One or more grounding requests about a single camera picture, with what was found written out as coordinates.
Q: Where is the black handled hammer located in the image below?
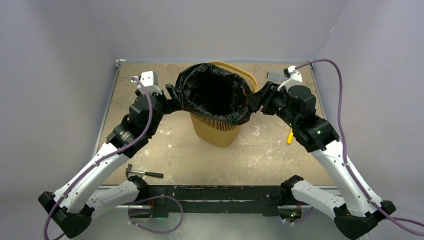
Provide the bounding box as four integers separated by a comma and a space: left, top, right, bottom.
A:
125, 163, 164, 178

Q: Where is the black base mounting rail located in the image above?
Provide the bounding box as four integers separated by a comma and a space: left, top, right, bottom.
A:
128, 185, 308, 221

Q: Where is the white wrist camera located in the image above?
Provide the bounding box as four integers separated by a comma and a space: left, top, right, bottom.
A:
131, 71, 163, 95
277, 65, 303, 92

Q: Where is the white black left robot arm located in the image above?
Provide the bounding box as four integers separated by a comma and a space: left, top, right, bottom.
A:
38, 83, 182, 239

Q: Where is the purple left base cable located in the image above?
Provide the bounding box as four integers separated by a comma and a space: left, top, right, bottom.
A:
127, 194, 184, 234

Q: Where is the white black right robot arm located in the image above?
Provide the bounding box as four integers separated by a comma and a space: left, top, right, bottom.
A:
246, 81, 396, 240

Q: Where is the yellow plastic trash bin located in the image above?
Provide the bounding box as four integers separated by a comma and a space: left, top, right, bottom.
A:
190, 61, 258, 148

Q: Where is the yellow handled screwdriver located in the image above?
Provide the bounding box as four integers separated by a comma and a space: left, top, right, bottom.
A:
286, 129, 294, 145

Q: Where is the black plastic trash bag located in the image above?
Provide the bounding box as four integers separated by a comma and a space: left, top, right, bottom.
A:
174, 63, 253, 125

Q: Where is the clear plastic screw box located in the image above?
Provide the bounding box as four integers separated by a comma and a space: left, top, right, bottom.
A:
266, 69, 290, 84

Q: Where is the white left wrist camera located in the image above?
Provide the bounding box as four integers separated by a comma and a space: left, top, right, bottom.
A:
131, 71, 163, 95

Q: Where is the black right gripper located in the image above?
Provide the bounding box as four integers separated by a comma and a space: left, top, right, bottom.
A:
247, 80, 299, 129

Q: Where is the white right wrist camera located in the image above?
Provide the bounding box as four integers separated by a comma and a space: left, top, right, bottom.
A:
277, 65, 303, 92

